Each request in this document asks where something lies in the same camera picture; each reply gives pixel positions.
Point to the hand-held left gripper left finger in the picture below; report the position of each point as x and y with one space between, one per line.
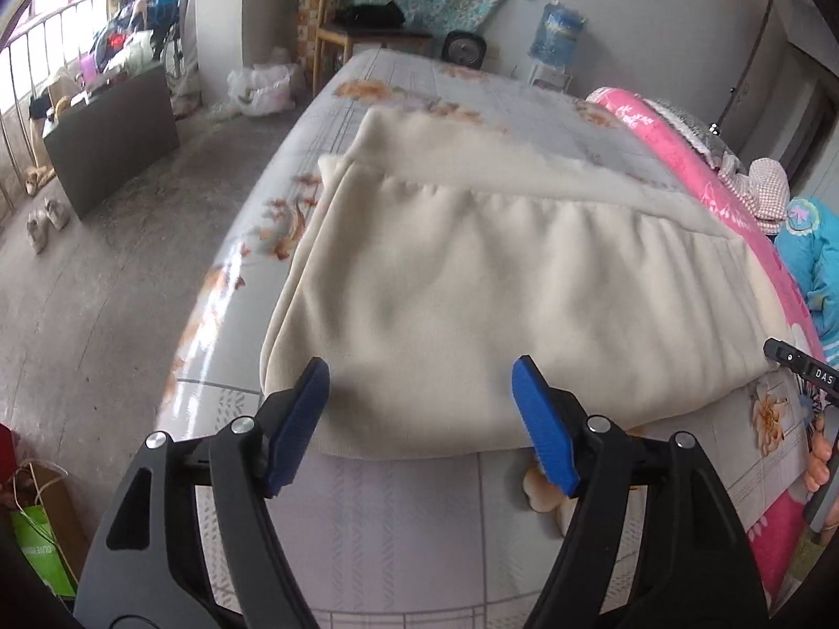
298 429

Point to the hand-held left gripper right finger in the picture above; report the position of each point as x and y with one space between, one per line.
541 426

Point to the cream sweatshirt with black stripes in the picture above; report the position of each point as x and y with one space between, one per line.
491 288

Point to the pile of clothes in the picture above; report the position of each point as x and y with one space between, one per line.
131 33

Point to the person's right hand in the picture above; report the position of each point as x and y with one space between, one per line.
818 465

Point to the checked cloth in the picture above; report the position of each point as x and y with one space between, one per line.
767 193

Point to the brown paper bag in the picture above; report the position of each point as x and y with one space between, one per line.
62 498

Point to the pink blanket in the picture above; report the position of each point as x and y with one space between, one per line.
682 164

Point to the silver lace pillow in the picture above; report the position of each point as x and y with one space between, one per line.
695 131

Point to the grey door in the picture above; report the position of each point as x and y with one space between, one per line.
806 92

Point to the green paper bag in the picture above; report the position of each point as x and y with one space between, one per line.
42 550

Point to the brown wooden stick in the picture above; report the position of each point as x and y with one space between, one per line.
747 62

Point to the dark grey cabinet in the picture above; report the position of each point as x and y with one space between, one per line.
111 144

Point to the white water dispenser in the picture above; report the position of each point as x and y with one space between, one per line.
547 78

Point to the tan plush slippers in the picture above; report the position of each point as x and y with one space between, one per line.
39 180

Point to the small white plastic bag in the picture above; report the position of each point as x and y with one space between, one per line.
285 69

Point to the black fan heater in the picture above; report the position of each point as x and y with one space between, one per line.
464 49

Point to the wooden chair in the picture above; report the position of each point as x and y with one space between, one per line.
328 39

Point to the blue water jug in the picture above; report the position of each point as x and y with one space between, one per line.
557 33

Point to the wheelchair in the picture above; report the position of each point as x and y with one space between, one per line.
174 49

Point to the black bag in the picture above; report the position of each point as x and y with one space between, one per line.
370 15

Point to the metal railing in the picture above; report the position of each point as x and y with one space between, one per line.
29 59

